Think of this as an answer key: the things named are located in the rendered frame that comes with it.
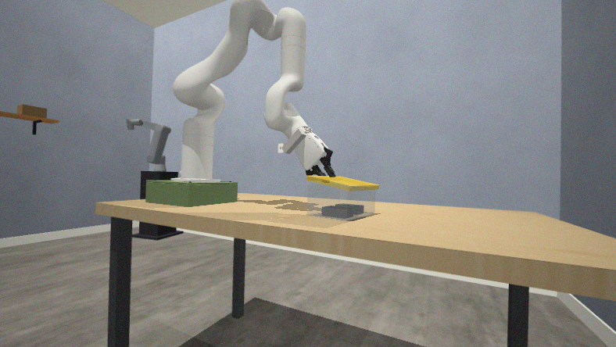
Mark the yellow rectangular lid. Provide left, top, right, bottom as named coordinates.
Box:
left=306, top=175, right=380, bottom=191

